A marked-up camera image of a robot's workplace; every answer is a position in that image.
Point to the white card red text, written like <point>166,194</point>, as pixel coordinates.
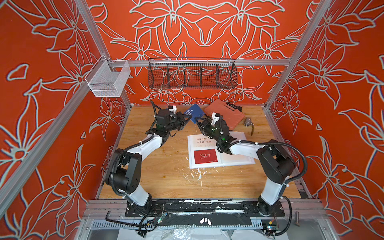
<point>202,142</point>

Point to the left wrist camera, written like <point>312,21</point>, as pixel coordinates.
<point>168,113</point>

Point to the dark blue card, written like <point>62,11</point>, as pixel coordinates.
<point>195,111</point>

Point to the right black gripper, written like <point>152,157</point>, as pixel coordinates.
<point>203,123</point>

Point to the white photo album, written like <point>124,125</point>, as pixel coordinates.
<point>224,159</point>

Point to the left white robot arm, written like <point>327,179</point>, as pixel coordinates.
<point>124,172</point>

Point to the black wire wall basket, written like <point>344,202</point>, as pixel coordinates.
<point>184,73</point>

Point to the red photo card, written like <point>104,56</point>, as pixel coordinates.
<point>205,156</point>

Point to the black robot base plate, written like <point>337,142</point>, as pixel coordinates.
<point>249,207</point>

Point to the orange plastic tool case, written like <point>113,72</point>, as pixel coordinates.
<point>231,114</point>

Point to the clear mesh wall basket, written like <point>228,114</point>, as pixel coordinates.
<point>108,78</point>

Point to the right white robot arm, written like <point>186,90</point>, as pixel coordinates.
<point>276,162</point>

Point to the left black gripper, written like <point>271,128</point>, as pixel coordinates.
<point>180,117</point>

